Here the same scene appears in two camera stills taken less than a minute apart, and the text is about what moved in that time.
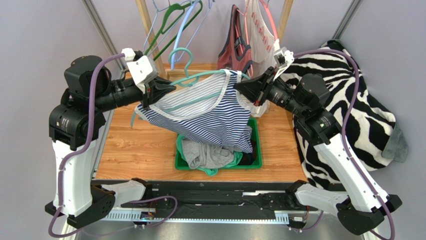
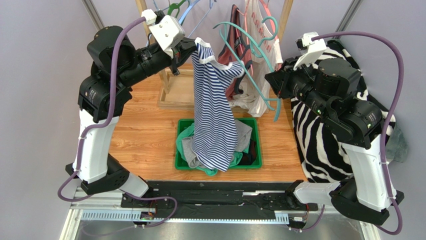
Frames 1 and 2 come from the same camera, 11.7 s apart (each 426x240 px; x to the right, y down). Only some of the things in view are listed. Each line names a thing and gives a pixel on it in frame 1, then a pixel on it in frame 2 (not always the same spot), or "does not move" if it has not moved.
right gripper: [263, 90] -> [277, 82]
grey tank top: [200, 155] -> [244, 133]
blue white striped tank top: [211, 108] -> [214, 141]
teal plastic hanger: [191, 79] -> [266, 101]
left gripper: [151, 94] -> [188, 47]
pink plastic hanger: [266, 6] does not move
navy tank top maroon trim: [247, 159] does not move
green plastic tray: [254, 123] does not move
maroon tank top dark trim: [235, 54] does not move
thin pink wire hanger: [238, 35] does not move
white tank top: [262, 43] does not move
